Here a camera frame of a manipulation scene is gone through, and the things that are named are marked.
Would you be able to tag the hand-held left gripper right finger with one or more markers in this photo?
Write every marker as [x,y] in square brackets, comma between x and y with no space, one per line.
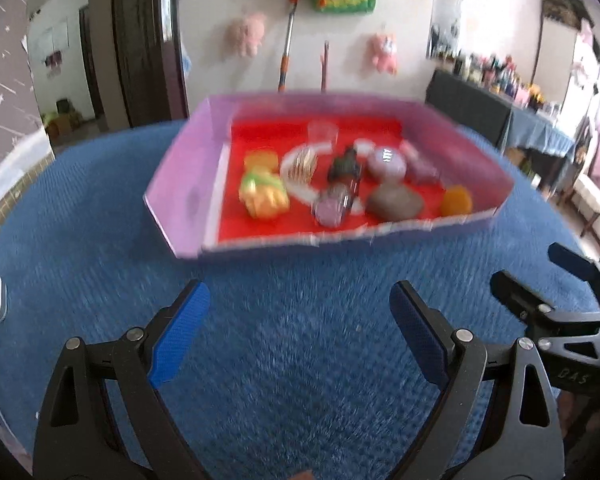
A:
[420,340]

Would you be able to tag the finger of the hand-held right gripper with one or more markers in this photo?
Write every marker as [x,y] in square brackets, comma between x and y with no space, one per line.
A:
[575,265]
[517,297]

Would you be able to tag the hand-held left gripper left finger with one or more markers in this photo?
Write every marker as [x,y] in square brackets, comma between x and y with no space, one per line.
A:
[177,340]

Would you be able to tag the orange half sphere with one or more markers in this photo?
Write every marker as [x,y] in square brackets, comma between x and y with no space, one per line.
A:
[456,201]

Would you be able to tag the taupe eye shadow case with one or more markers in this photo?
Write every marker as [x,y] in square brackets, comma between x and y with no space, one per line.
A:
[395,202]

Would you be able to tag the glitter nail polish bottle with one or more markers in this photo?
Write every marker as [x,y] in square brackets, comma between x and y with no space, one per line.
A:
[330,207]

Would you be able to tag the pink nail polish bottle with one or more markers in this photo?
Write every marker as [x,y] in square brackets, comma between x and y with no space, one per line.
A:
[422,167]

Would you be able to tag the yellow green plastic toy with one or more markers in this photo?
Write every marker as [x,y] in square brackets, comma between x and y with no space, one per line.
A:
[262,195]

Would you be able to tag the purple cardboard box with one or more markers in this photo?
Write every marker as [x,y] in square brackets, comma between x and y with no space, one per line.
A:
[195,170]

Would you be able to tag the pink round compact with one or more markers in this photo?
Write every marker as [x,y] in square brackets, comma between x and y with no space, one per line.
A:
[387,162]

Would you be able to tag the black nail polish bottle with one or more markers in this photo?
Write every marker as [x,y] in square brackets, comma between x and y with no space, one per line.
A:
[345,167]

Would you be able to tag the gold studded cylinder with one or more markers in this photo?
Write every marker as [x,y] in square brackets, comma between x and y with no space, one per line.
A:
[302,165]

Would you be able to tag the clear plastic cup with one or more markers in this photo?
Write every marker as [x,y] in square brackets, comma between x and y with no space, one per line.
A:
[322,131]

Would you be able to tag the white stool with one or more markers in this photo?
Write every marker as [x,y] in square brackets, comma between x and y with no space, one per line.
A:
[590,200]

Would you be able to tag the red printed paper liner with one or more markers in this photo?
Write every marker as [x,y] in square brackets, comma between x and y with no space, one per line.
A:
[275,227]

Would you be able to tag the cloth covered dressing table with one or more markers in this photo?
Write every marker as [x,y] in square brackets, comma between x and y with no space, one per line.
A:
[480,110]

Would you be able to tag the white wardrobe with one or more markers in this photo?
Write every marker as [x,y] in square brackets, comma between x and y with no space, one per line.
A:
[555,70]

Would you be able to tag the row of cosmetic bottles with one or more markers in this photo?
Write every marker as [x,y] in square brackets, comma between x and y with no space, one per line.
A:
[495,72]

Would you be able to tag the yellow green clutter pile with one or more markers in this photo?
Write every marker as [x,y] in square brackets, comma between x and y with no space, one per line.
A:
[60,117]

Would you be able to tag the dark bag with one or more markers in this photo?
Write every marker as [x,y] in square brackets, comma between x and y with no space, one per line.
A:
[565,10]

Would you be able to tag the bright pink plush toy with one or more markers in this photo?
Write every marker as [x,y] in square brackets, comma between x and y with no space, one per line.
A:
[381,52]

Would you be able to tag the brown hallway door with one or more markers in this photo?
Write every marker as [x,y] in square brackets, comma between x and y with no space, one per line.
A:
[92,65]

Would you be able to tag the pink stick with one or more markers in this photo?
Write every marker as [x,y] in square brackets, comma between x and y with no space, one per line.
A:
[325,67]

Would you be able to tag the dark wooden door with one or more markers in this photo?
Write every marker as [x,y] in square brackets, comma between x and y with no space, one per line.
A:
[145,45]

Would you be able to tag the pale pink plush toy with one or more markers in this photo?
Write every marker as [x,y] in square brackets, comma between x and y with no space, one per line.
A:
[245,35]

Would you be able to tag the wall mirror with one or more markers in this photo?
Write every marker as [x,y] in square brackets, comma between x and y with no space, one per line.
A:
[447,15]

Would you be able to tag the wall notice sheet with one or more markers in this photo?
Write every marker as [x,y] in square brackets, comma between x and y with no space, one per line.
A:
[52,37]

